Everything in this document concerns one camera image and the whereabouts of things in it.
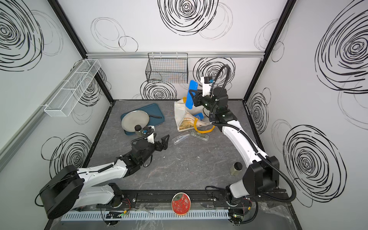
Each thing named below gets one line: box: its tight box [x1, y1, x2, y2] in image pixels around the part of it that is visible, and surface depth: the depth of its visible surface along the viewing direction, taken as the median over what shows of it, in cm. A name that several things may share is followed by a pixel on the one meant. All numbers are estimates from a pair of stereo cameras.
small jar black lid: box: [134, 124, 142, 132], surface depth 93 cm
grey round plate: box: [121, 110, 150, 133], surface depth 108 cm
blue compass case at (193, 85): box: [185, 80, 198, 110], surface depth 73 cm
